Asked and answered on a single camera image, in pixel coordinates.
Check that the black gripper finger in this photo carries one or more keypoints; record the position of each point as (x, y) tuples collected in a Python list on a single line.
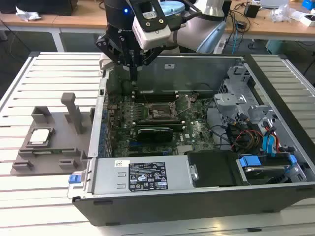
[(152, 55), (110, 49)]

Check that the silver square CPU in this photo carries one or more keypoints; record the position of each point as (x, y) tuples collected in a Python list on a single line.
[(40, 135)]

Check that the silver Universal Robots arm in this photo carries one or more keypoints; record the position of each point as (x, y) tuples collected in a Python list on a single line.
[(192, 32)]

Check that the CPU socket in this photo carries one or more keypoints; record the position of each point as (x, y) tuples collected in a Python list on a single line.
[(157, 108)]

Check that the white case sticker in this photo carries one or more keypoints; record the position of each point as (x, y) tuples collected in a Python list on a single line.
[(169, 66)]

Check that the long wooden desk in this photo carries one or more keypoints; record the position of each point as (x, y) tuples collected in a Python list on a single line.
[(81, 20)]

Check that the RAM slot white latches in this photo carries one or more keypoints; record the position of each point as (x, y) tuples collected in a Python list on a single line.
[(157, 97), (157, 92), (178, 128), (157, 123)]

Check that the black graphics card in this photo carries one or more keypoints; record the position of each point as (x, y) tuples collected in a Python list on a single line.
[(155, 134)]

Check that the wide black computer box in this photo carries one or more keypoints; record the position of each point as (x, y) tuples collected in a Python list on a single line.
[(37, 6)]

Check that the silver metal disk bay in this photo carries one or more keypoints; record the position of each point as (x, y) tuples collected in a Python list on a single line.
[(227, 99)]

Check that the tall black computer tower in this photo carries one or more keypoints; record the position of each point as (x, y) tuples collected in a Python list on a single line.
[(227, 8)]

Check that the green motherboard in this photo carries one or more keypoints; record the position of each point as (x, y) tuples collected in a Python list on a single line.
[(197, 132)]

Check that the crumpled white paper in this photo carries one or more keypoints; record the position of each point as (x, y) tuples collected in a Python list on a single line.
[(27, 14)]

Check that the small black adapter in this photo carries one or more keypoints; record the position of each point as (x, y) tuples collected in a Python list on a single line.
[(241, 25)]

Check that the silver chipset heatsink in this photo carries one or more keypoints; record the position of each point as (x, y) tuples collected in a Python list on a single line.
[(184, 149)]

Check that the grey plastic parts rack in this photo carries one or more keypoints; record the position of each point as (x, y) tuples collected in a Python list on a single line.
[(61, 137)]

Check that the small black box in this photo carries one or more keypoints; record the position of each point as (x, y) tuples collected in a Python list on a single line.
[(251, 11)]

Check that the teal storage box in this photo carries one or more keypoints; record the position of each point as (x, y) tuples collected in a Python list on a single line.
[(273, 46)]

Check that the green RAM stick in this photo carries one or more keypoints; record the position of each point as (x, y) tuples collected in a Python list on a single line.
[(46, 152)]

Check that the silver power supply unit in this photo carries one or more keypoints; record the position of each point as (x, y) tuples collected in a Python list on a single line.
[(110, 177)]

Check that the black plastic air shroud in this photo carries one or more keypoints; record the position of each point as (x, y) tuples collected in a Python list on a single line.
[(211, 169)]

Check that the silver laptop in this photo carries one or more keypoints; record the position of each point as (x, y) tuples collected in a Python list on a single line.
[(274, 3)]

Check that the blue case release latch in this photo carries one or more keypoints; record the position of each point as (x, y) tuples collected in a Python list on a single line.
[(74, 178)]

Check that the clear plastic bag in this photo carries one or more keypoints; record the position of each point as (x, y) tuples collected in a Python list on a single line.
[(283, 13)]

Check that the black open PC case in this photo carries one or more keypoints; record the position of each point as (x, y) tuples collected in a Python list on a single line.
[(172, 209)]

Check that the white cardboard box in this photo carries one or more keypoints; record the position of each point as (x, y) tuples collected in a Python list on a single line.
[(307, 20)]

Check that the hard disk in blue carrier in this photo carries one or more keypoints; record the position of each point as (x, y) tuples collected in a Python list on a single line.
[(265, 172)]

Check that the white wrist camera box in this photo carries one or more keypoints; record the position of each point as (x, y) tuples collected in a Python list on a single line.
[(152, 32)]

